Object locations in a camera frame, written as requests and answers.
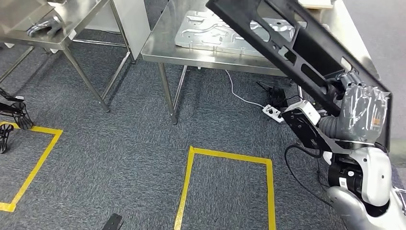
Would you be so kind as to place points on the neighbour robot grey hand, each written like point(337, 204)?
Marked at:
point(47, 27)

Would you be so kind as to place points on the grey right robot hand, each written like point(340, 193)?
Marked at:
point(364, 117)

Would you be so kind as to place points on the black plastic panel part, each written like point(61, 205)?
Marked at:
point(253, 35)

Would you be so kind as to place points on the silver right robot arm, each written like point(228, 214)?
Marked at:
point(377, 177)

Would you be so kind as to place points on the stainless steel workbench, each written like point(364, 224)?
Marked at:
point(165, 47)

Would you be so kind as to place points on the stainless steel table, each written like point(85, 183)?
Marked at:
point(73, 19)

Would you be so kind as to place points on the white panel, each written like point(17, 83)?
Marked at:
point(133, 22)

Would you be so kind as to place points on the black power adapter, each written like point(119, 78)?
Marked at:
point(276, 95)

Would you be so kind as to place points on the white power strip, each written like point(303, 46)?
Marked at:
point(272, 113)

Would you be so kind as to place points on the neighbour robot black foot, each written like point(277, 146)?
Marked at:
point(20, 117)
point(5, 138)

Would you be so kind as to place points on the yellow floor tape square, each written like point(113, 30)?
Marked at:
point(44, 152)
point(228, 156)

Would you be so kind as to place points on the stamped metal plate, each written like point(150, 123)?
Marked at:
point(203, 35)

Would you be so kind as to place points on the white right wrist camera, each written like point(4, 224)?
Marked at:
point(303, 111)

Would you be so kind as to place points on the black robot bracket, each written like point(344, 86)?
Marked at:
point(112, 222)

